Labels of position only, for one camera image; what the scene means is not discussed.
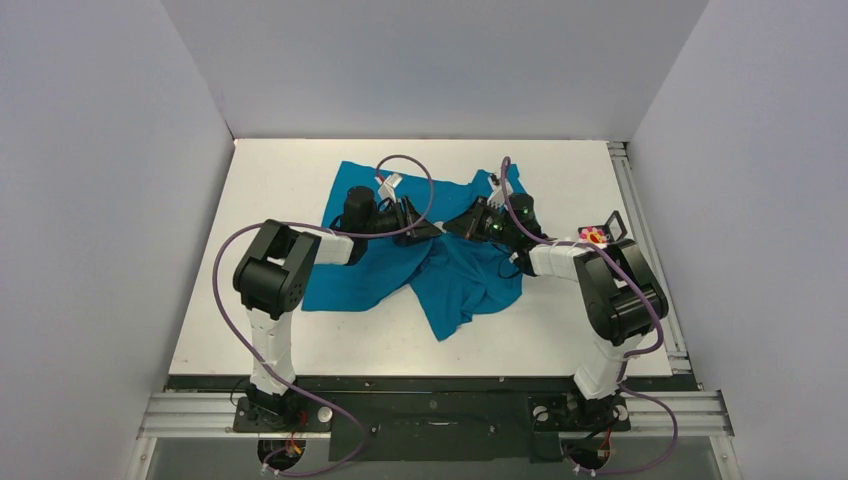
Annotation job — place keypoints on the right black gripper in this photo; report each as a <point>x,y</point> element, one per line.
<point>480,216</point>

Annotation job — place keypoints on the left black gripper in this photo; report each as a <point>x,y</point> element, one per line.
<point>406,217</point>

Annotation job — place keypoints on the blue t-shirt garment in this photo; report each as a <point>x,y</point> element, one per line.
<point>453,279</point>

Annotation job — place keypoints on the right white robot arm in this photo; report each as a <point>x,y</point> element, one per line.
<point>623,299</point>

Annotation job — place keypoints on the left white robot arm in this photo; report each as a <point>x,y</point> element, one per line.
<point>272,275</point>

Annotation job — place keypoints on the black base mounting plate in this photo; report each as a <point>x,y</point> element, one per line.
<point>436,419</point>

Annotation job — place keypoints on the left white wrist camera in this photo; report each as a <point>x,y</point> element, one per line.
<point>387,187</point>

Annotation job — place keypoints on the aluminium front rail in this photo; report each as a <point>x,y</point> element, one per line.
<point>211,415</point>

